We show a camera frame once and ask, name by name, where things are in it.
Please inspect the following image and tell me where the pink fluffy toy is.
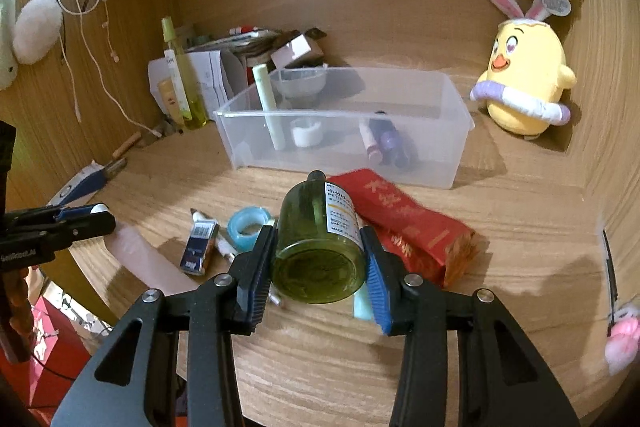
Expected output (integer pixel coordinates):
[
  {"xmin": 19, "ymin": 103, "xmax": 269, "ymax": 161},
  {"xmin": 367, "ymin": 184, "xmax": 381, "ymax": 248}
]
[{"xmin": 604, "ymin": 303, "xmax": 639, "ymax": 375}]

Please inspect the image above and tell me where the blue white stapler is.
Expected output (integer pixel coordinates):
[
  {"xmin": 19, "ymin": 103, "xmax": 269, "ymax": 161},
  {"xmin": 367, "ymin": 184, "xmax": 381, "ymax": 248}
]
[{"xmin": 48, "ymin": 157, "xmax": 127, "ymax": 207}]

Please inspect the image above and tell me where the clear plastic storage bin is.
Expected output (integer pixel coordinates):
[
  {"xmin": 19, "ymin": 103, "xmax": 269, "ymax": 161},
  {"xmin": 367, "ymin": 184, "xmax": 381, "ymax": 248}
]
[{"xmin": 216, "ymin": 67, "xmax": 474, "ymax": 188}]

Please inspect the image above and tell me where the red white marker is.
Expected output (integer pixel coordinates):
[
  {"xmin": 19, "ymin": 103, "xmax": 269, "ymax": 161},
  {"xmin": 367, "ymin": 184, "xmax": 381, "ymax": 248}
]
[{"xmin": 229, "ymin": 26, "xmax": 260, "ymax": 36}]

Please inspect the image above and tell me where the small dark blue box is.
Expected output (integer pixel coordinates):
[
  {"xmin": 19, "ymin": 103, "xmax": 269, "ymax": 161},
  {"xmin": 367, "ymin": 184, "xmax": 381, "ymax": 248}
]
[{"xmin": 179, "ymin": 220, "xmax": 219, "ymax": 277}]

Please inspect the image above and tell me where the light blue packet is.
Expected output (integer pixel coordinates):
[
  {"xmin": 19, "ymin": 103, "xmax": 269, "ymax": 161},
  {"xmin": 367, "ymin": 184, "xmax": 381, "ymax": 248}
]
[{"xmin": 352, "ymin": 283, "xmax": 374, "ymax": 322}]

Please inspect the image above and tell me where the white cable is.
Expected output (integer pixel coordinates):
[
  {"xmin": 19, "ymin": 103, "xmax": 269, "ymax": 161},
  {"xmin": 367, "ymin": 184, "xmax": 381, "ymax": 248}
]
[{"xmin": 32, "ymin": 0, "xmax": 164, "ymax": 139}]

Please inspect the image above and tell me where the white folded paper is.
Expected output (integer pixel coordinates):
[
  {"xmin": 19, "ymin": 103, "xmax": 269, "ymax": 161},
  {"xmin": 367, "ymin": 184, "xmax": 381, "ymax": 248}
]
[{"xmin": 148, "ymin": 50, "xmax": 248, "ymax": 120}]

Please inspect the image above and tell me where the purple small bottle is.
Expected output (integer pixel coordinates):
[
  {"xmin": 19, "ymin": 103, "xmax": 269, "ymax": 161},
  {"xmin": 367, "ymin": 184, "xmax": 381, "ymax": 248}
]
[{"xmin": 369, "ymin": 110, "xmax": 411, "ymax": 170}]

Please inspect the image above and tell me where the pale green tube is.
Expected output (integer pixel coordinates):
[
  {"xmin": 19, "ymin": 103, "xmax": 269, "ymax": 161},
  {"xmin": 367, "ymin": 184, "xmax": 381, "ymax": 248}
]
[{"xmin": 252, "ymin": 64, "xmax": 286, "ymax": 150}]

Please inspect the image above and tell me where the yellow chick plush toy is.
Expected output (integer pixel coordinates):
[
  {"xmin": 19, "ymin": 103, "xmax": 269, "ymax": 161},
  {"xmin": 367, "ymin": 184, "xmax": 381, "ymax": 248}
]
[{"xmin": 470, "ymin": 0, "xmax": 577, "ymax": 140}]

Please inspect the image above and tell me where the stack of books papers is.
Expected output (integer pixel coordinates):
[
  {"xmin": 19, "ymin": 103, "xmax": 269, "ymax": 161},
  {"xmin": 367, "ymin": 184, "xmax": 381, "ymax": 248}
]
[{"xmin": 186, "ymin": 28, "xmax": 281, "ymax": 56}]

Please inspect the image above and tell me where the small beige tube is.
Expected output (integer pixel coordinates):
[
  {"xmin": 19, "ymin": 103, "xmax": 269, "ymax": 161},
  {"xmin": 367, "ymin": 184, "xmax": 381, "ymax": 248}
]
[{"xmin": 157, "ymin": 78, "xmax": 184, "ymax": 128}]

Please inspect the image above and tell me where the white fluffy pompom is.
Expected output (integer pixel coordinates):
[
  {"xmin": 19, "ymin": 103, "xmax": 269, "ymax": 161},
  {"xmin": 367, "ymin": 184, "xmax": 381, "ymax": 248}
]
[{"xmin": 13, "ymin": 0, "xmax": 63, "ymax": 65}]

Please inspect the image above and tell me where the blue tape roll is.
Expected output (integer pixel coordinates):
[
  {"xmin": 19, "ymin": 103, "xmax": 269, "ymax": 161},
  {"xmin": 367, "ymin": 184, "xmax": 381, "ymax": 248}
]
[{"xmin": 227, "ymin": 206, "xmax": 272, "ymax": 253}]

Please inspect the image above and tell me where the tall yellow spray bottle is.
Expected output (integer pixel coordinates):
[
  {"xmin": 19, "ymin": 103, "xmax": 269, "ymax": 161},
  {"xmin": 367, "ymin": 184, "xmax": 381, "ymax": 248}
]
[{"xmin": 162, "ymin": 16, "xmax": 207, "ymax": 130}]

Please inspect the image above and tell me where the white tape roll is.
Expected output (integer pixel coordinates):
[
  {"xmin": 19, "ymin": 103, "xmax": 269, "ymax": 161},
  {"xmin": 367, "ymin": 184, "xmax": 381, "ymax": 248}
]
[{"xmin": 290, "ymin": 117, "xmax": 324, "ymax": 148}]

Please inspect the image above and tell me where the small open cardboard box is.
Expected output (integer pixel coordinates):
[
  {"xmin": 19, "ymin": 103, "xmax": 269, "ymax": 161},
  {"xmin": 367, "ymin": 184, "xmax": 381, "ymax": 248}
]
[{"xmin": 270, "ymin": 30, "xmax": 324, "ymax": 69}]

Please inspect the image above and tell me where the dark green glass bottle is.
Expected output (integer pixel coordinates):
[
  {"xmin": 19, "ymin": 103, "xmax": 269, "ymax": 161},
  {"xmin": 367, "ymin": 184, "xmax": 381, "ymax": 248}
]
[{"xmin": 272, "ymin": 170, "xmax": 367, "ymax": 305}]

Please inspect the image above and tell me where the red packaged box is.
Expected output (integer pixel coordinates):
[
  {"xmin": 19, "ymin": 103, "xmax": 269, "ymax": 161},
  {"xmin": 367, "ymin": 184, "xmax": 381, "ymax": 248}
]
[{"xmin": 329, "ymin": 169, "xmax": 480, "ymax": 288}]

